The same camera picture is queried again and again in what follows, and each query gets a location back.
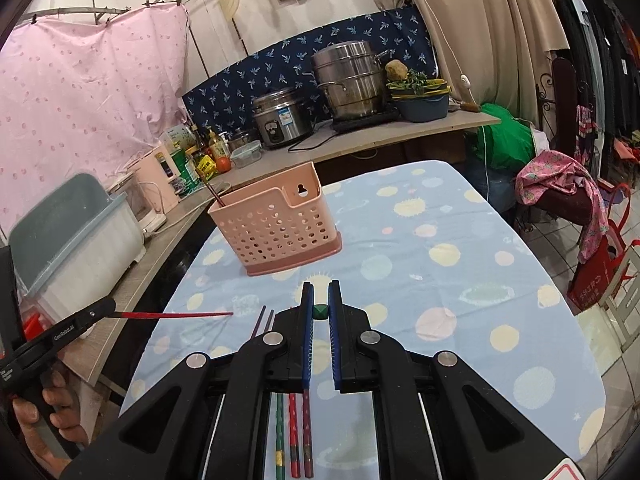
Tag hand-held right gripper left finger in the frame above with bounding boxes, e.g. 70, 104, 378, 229
65, 281, 316, 480

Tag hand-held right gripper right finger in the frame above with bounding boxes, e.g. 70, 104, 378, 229
327, 280, 572, 480

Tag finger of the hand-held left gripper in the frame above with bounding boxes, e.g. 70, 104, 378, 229
24, 296, 118, 362

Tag pink perforated utensil basket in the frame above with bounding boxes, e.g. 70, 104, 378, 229
207, 161, 344, 277

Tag person's left hand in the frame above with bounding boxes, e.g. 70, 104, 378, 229
11, 371, 89, 477

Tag white plastic tub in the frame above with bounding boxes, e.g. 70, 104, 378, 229
7, 172, 148, 331

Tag blue planet print tablecloth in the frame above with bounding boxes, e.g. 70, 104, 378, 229
120, 160, 608, 480

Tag white kitchen appliance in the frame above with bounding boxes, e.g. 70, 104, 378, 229
107, 172, 168, 234

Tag pink kitchen appliance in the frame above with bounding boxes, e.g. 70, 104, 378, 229
125, 145, 183, 213

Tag green packet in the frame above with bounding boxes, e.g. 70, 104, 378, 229
172, 157, 202, 197

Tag glass food container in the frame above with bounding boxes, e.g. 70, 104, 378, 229
230, 141, 263, 169

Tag pink dotted curtain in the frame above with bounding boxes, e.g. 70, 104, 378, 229
0, 2, 193, 231

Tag small lidded steel pot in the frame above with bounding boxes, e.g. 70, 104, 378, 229
227, 129, 258, 151

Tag black induction cooker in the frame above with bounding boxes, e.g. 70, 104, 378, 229
332, 109, 401, 134

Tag silver rice cooker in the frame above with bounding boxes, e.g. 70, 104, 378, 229
251, 87, 313, 150

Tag blue plastic basin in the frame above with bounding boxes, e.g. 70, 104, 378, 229
392, 92, 451, 123

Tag steel steamer pot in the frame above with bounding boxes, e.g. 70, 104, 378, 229
312, 41, 396, 120

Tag red shopping bag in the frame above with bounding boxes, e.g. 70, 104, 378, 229
565, 182, 633, 313

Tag navy leaf print cloth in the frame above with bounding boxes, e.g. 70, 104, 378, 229
182, 2, 435, 133

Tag green bag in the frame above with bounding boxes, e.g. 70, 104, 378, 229
475, 102, 538, 171

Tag green leafy vegetables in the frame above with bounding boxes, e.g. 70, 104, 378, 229
392, 71, 432, 95

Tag pink floral cloth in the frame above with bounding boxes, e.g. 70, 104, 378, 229
515, 150, 611, 263

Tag dark wooden chair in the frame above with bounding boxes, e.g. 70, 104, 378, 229
517, 57, 608, 226

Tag beige curtain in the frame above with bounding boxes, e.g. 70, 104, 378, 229
400, 0, 571, 106

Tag rack of hanging clothes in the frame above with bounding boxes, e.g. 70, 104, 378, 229
545, 0, 640, 161

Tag black power cable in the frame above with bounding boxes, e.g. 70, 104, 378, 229
287, 130, 336, 153

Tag white cord with switch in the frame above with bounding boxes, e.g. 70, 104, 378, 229
430, 10, 476, 106

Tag curved metal curtain rail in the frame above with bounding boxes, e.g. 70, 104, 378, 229
20, 0, 188, 26

